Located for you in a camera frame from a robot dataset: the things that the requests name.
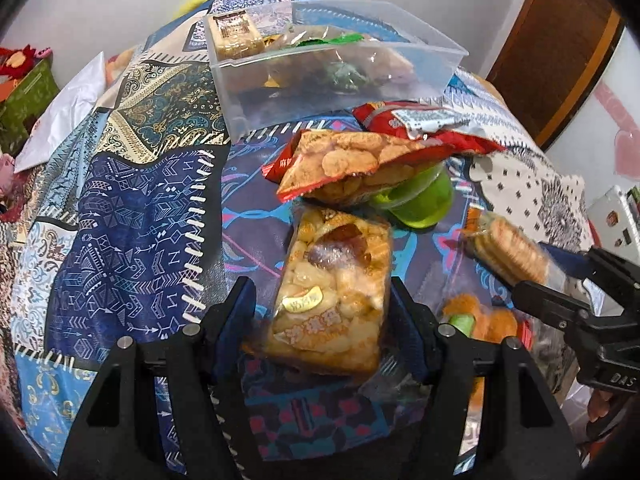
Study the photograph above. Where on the brown wooden door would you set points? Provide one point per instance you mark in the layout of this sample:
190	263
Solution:
556	52

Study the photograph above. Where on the patchwork patterned bedspread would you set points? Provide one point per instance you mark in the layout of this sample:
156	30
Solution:
148	212

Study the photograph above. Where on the gold cake pack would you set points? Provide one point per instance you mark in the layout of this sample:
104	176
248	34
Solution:
235	36

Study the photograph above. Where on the green jelly cup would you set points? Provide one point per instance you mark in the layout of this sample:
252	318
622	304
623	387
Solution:
420	202

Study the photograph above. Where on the orange noodle ball pack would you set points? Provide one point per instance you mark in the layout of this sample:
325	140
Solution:
480	322

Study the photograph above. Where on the orange cracker sleeve pack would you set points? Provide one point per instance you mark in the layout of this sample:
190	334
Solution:
508	252

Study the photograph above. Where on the nut brittle snack pack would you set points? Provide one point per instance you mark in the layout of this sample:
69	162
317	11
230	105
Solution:
329	310

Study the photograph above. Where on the person's right hand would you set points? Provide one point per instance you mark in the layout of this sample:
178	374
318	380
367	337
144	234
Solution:
599	404

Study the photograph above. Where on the red snack bag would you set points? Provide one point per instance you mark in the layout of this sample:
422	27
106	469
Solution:
445	132

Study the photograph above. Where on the green snack bag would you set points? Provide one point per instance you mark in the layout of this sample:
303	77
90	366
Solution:
337	62

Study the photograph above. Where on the yellow plush pillow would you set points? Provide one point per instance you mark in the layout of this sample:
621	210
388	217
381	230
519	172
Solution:
188	6

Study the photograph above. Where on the gray device with screen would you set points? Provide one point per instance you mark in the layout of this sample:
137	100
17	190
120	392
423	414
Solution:
614	226

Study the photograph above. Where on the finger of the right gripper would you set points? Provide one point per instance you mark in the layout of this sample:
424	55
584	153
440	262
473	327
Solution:
549	306
573	264

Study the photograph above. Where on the clear plastic storage box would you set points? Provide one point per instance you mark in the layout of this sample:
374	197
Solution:
280	62

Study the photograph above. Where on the red fabric decorations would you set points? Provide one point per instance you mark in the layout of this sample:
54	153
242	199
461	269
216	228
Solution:
22	69

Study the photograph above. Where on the white pillow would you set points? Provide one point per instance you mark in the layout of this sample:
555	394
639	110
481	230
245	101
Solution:
67	110

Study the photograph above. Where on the orange cookie bag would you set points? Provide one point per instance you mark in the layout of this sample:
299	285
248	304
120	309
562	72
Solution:
343	168

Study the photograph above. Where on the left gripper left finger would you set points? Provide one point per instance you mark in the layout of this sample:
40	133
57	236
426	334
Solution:
151	412

